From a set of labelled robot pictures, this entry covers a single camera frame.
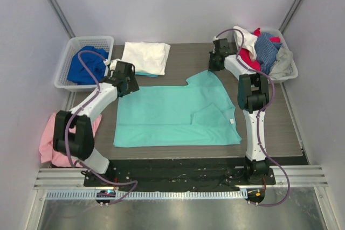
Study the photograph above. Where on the red shirt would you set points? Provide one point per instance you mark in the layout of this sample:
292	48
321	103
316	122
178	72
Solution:
244	54

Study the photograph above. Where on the teal t shirt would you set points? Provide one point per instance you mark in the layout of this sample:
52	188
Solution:
199	113

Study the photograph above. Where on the white plastic basket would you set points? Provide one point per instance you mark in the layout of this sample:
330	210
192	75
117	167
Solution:
293	70
73	46

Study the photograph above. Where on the right white plastic basket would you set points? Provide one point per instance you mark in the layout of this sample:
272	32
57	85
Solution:
293	70

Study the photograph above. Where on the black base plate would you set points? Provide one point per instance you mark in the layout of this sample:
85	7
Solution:
194	175

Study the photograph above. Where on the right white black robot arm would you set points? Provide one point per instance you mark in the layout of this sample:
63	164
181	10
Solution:
253	97

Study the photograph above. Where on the grey shirt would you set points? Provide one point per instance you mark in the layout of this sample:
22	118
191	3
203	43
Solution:
280	67

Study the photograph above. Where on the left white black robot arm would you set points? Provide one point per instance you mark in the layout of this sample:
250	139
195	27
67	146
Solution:
73	134

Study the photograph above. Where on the folded white t shirt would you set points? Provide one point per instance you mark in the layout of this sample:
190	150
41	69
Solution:
147	57

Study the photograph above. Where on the blue checkered shirt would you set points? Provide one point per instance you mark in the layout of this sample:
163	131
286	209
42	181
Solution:
267	47

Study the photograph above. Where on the right corner metal post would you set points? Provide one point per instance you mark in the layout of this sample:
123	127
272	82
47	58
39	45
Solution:
297	1

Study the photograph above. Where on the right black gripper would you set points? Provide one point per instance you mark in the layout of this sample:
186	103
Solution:
213	61

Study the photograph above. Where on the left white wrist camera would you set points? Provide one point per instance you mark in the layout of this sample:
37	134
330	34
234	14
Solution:
111	64

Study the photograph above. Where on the white crumpled shirt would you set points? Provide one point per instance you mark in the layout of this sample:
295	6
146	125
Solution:
246	40

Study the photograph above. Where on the left corner metal post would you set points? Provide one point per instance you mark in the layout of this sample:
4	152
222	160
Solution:
61	17

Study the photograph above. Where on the corner metal post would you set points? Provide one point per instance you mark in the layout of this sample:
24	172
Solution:
297	1
61	17

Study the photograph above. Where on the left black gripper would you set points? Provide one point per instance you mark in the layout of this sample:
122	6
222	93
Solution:
132	78

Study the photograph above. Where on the slotted cable duct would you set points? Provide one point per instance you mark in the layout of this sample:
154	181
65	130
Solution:
112	195

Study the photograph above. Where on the left white plastic basket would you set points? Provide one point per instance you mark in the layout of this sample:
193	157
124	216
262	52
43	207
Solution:
73	46

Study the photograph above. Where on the pink t shirt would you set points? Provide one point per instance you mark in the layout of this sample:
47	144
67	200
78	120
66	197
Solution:
48	154

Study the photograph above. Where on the aluminium frame rail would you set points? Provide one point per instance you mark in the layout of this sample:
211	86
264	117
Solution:
71	178

